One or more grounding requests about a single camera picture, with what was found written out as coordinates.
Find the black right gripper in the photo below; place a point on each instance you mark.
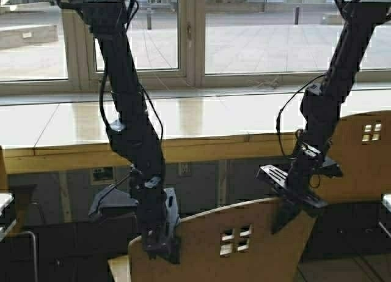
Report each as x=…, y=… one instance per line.
x=295, y=184

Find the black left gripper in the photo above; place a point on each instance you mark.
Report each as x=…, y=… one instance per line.
x=155, y=209

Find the plywood chair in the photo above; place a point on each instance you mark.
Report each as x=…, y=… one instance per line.
x=231, y=243
x=17, y=229

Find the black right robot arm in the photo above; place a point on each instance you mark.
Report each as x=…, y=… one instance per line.
x=321, y=107

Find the white robot base left corner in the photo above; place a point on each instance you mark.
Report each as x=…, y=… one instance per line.
x=8, y=214

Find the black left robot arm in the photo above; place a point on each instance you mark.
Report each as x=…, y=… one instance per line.
x=131, y=136

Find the white robot base right corner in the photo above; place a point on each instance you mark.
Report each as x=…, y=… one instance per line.
x=384, y=214

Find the long wooden window counter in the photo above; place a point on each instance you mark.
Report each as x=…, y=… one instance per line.
x=65, y=136

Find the wall socket plate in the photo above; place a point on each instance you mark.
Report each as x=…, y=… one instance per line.
x=184, y=169

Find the wall power outlet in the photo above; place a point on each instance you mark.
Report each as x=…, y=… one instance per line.
x=102, y=176

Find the window frame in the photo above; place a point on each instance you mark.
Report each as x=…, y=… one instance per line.
x=63, y=56

